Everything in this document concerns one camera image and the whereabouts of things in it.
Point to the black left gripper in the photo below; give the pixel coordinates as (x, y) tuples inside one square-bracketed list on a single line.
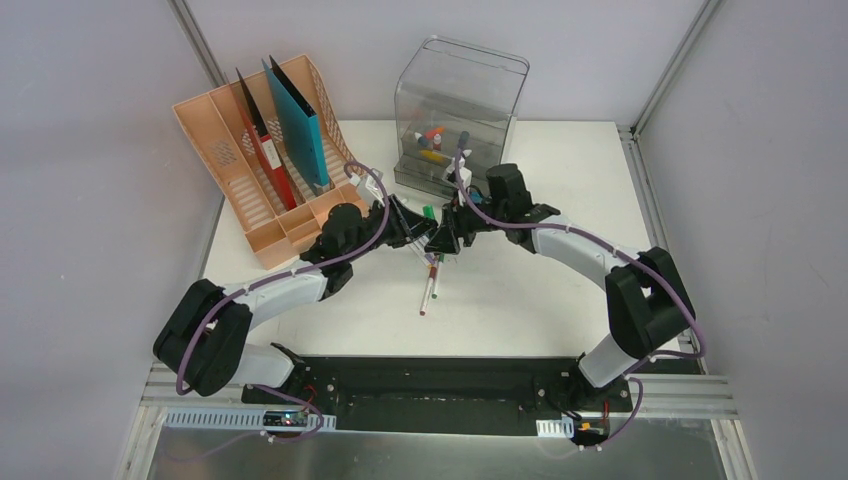
[(400, 222)]

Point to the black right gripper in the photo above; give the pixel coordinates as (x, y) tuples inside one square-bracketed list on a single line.
[(445, 239)]

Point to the red orange small bottle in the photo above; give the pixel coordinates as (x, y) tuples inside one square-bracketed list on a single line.
[(434, 132)]

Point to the dark blue small bottle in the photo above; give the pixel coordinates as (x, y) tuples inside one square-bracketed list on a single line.
[(463, 139)]

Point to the smoked clear drawer box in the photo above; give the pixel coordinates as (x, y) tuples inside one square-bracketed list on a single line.
[(461, 87)]

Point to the teal folder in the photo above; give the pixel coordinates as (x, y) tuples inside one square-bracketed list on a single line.
[(300, 128)]

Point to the red folder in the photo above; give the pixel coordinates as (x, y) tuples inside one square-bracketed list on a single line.
[(265, 147)]

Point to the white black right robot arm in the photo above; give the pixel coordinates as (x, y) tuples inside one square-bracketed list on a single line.
[(647, 304)]

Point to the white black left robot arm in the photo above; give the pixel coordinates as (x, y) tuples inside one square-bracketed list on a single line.
[(205, 341)]

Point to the white marker brown cap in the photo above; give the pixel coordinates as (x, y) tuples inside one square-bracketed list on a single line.
[(427, 293)]

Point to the white marker green cap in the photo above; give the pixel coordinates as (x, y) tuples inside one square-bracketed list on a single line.
[(436, 278)]

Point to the peach plastic file organizer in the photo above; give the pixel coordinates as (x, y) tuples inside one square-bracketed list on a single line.
[(237, 134)]

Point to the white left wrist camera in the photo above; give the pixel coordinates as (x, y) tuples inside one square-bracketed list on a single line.
[(368, 186)]

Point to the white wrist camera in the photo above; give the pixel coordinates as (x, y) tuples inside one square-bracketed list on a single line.
[(460, 177), (368, 186)]

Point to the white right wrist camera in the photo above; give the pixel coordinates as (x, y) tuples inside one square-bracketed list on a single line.
[(460, 177)]

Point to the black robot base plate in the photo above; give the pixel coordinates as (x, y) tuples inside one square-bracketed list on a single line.
[(449, 395)]

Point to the aluminium frame rail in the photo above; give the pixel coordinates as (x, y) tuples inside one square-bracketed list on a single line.
[(225, 410)]

